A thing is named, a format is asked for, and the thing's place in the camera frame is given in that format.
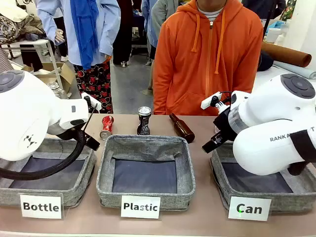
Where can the mannequin in light blue shirt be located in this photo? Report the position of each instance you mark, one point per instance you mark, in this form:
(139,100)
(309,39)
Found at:
(108,27)

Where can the grey fabric plastic basket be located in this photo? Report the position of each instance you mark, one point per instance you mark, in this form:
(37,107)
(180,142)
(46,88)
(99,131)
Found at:
(145,148)

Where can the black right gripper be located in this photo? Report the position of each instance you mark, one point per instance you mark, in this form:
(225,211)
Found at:
(224,126)

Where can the crushed black soda can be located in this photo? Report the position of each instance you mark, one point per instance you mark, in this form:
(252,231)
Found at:
(143,122)

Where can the crushed red soda can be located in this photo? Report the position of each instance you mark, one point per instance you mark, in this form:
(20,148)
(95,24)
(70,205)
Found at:
(107,126)

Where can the grey fabric can basket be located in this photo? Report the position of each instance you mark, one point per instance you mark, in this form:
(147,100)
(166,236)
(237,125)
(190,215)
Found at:
(291,195)

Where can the patterned fabric pile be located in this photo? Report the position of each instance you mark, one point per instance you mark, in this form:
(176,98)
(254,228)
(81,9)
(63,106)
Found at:
(14,24)

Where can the clear glass jar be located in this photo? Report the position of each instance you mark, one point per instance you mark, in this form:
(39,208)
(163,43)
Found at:
(63,94)
(53,87)

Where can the black red floral skirt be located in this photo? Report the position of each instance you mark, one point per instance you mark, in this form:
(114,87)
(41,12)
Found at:
(95,86)

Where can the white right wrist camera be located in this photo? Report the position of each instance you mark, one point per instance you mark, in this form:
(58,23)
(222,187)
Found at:
(209,100)

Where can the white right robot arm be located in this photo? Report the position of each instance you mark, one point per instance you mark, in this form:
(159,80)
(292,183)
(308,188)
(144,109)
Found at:
(261,153)

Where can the person in grey jacket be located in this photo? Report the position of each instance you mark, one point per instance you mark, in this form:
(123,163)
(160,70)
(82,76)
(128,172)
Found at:
(158,22)

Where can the person's right forearm orange sleeve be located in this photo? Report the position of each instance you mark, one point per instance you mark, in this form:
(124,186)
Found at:
(160,91)

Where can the white Can label card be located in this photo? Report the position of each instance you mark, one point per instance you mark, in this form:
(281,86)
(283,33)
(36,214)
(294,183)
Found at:
(249,209)

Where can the white frame table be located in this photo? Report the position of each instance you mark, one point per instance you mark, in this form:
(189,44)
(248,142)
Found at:
(29,43)

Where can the light blue rolled mat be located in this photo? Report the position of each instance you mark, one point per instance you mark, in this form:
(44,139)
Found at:
(296,70)

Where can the person in orange hoodie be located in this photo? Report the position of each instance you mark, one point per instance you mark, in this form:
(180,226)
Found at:
(209,61)

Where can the blue scarf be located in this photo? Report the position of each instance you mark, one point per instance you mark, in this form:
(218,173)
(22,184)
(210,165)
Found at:
(85,32)

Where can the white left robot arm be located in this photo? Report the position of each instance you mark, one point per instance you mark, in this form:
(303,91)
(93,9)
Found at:
(24,111)

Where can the grey fabric bottle basket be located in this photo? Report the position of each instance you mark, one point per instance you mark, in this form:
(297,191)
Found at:
(49,195)

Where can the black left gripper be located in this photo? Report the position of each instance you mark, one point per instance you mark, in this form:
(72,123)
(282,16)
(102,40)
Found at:
(72,134)

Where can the white Plastic label card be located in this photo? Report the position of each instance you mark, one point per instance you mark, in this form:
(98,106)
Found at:
(140,207)

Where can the brown cardboard box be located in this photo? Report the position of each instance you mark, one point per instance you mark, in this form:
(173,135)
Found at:
(65,74)

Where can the white Bottle label card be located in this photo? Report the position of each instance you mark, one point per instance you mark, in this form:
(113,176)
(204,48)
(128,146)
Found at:
(40,207)

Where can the white foam box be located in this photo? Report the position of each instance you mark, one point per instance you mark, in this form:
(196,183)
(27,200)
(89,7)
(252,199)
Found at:
(276,35)

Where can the brown leather roll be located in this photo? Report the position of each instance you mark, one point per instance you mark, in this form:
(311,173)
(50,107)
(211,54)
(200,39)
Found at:
(286,54)

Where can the brown glass beer bottle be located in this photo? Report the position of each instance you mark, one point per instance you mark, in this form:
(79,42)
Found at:
(182,129)

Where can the person in dark trousers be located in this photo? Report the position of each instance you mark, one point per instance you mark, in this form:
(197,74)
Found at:
(123,32)

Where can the person's left forearm orange sleeve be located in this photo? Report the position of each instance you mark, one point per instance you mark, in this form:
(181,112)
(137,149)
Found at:
(247,74)

